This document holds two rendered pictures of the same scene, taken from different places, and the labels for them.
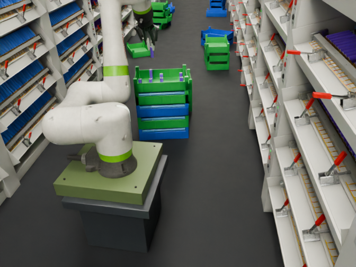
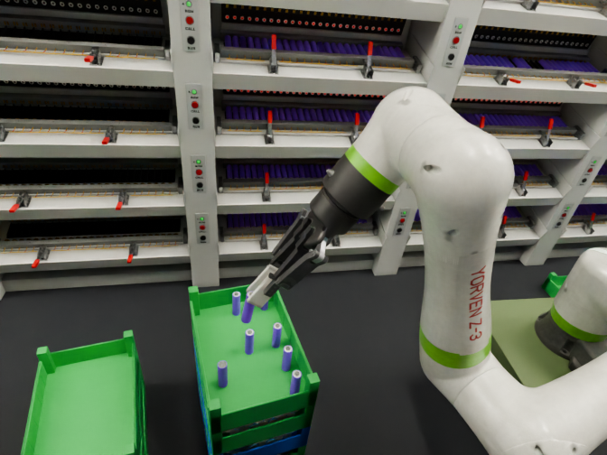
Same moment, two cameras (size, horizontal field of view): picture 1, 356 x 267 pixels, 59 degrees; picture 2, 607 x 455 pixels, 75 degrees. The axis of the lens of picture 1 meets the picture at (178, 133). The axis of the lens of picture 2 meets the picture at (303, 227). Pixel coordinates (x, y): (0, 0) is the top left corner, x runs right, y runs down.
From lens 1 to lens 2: 1.90 m
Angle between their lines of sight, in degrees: 87
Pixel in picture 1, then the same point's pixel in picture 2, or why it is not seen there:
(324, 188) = (551, 146)
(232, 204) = (401, 300)
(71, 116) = not seen: outside the picture
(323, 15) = not seen: hidden behind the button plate
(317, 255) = (532, 191)
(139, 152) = (516, 322)
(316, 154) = (518, 143)
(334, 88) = (550, 86)
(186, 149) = not seen: hidden behind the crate
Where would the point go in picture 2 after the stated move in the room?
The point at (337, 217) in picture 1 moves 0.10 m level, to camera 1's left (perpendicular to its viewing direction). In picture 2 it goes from (572, 146) to (596, 159)
